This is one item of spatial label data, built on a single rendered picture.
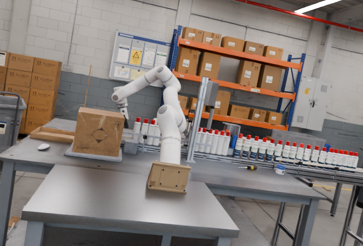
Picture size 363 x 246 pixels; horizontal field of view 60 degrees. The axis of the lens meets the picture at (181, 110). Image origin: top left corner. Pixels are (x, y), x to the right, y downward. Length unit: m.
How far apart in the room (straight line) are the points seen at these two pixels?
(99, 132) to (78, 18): 5.07
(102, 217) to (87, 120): 0.90
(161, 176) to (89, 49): 5.43
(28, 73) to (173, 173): 4.19
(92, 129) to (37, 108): 3.54
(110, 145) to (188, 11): 5.30
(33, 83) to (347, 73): 7.06
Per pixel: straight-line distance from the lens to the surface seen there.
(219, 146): 2.66
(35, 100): 5.60
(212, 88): 2.42
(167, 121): 1.87
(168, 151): 1.78
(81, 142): 2.14
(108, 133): 2.13
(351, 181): 3.33
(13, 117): 4.20
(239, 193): 2.17
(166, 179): 1.72
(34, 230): 1.44
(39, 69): 5.56
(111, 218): 1.37
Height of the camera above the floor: 1.42
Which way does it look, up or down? 5 degrees down
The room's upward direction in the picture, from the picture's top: 11 degrees clockwise
